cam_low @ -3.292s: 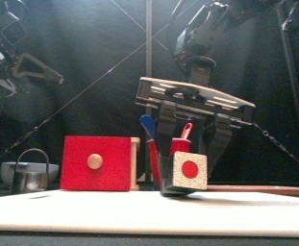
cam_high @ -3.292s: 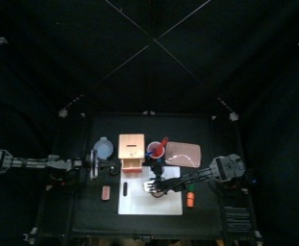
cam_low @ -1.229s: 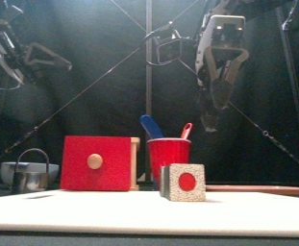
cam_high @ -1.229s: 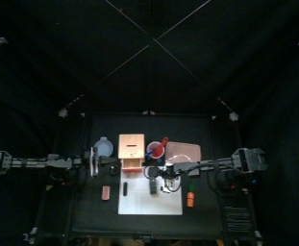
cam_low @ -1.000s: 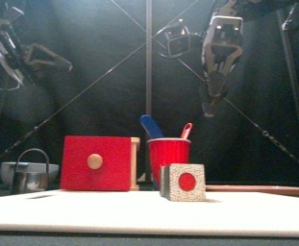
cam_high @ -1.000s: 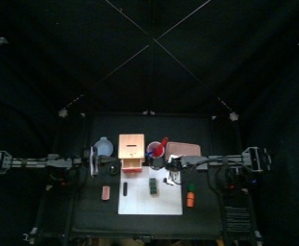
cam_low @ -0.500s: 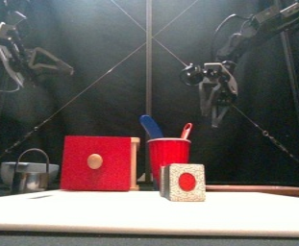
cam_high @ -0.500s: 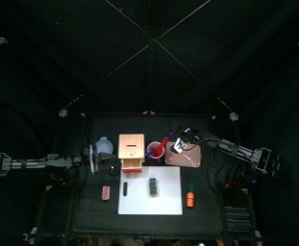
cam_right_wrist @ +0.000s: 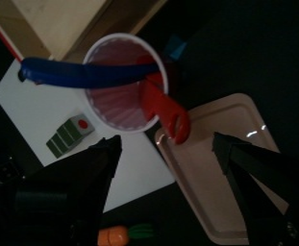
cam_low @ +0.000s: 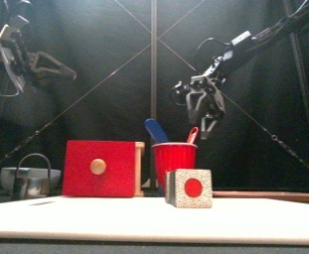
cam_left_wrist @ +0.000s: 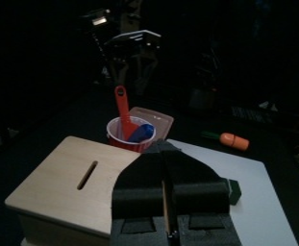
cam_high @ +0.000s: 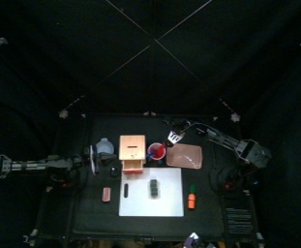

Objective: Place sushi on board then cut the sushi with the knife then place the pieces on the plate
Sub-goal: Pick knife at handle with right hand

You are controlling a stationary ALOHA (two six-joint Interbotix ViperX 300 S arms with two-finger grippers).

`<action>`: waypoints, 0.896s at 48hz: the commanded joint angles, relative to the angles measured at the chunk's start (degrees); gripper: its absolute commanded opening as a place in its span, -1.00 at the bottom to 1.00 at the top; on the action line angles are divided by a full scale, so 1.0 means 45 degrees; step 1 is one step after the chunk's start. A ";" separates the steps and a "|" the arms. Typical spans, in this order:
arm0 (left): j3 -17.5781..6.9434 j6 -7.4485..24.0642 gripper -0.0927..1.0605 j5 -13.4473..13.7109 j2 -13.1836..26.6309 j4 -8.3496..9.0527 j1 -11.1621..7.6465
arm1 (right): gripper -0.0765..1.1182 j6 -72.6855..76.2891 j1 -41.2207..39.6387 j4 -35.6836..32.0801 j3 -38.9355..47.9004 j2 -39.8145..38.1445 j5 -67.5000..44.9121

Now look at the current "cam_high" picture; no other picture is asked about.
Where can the purple and white object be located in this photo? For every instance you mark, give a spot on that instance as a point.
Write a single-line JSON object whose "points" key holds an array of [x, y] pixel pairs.
{"points": [[193, 240]]}

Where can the pink rectangular block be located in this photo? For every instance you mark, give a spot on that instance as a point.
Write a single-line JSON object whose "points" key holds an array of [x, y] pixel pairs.
{"points": [[107, 194]]}

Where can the orange toy carrot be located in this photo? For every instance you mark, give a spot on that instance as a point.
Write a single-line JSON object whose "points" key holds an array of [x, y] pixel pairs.
{"points": [[192, 201]]}

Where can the wooden box with slot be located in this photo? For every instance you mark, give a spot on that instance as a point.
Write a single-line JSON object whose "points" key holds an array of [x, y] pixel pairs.
{"points": [[132, 147]]}

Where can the dark green sushi piece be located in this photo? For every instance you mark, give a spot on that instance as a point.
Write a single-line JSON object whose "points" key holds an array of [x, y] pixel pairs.
{"points": [[153, 185], [153, 190], [153, 194], [153, 180]]}

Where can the light blue bottle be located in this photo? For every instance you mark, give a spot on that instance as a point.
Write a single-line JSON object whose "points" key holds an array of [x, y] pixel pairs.
{"points": [[104, 147]]}

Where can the white cutting board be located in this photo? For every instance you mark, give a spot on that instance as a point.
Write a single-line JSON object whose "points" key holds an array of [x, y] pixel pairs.
{"points": [[165, 203]]}

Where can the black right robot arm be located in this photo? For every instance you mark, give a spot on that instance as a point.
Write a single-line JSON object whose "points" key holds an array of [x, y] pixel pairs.
{"points": [[225, 140]]}

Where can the red plastic cup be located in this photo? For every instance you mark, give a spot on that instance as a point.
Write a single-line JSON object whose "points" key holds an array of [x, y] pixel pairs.
{"points": [[157, 158]]}

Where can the black panel with white text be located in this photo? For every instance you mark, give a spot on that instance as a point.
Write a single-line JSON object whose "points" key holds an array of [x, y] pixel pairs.
{"points": [[237, 219]]}

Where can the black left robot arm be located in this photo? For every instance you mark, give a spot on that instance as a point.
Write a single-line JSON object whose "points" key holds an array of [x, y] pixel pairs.
{"points": [[27, 165]]}

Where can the wooden drawer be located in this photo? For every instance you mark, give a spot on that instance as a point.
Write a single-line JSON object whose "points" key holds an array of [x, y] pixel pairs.
{"points": [[133, 165]]}

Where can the blue toy utensil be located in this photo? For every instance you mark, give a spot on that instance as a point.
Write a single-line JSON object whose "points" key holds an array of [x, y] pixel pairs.
{"points": [[149, 155]]}

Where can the pink rectangular plate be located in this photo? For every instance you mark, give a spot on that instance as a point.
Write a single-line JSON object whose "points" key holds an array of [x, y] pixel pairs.
{"points": [[184, 156]]}

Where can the white slotted spatula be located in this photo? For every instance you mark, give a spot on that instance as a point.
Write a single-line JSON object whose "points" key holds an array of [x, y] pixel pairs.
{"points": [[173, 137]]}

